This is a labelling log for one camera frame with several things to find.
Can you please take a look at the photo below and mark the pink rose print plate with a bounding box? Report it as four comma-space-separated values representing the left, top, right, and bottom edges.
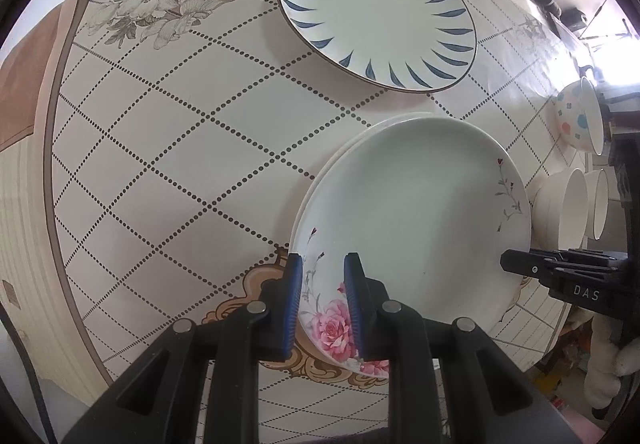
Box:
290, 116, 532, 377

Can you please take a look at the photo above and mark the white bowl with dark rim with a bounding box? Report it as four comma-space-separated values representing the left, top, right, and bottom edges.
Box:
586, 168, 611, 241

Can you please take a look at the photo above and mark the floral dotted-grid tablecloth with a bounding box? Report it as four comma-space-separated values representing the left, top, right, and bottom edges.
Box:
0, 0, 603, 444

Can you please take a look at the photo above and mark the blue leaf pattern plate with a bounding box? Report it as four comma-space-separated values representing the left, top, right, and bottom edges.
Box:
276, 0, 477, 92

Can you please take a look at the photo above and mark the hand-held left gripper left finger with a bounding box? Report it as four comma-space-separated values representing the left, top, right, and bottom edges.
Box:
60, 251, 306, 444

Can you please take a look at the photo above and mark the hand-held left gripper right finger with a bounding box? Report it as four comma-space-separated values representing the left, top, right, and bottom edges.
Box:
342, 251, 583, 444

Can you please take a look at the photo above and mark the polka dot blue-rim bowl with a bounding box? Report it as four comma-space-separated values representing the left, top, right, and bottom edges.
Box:
553, 76, 607, 156

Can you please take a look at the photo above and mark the plain white bowl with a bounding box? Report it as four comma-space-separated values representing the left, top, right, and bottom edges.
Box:
532, 168, 589, 250

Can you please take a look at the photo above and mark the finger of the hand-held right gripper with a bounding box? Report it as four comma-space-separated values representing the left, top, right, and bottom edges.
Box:
500, 248, 632, 314

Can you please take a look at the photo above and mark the person's right hand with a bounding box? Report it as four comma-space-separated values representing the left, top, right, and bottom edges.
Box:
587, 313, 638, 421

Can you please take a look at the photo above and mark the plain white plate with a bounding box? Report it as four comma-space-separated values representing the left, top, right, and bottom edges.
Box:
291, 112, 436, 245

